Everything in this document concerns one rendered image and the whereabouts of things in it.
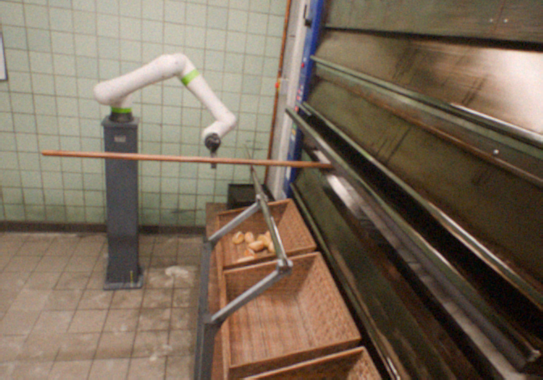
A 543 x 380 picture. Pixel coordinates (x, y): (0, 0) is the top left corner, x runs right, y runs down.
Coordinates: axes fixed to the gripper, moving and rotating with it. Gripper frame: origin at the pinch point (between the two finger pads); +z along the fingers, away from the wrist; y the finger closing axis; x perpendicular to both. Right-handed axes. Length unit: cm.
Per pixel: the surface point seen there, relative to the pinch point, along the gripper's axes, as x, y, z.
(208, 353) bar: 4, 38, 92
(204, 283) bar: 4, 47, 44
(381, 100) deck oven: -55, -45, 59
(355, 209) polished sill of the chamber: -57, 2, 54
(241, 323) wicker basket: -13, 61, 55
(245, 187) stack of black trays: -27, 42, -55
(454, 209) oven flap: -52, -29, 113
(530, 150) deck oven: -53, -49, 126
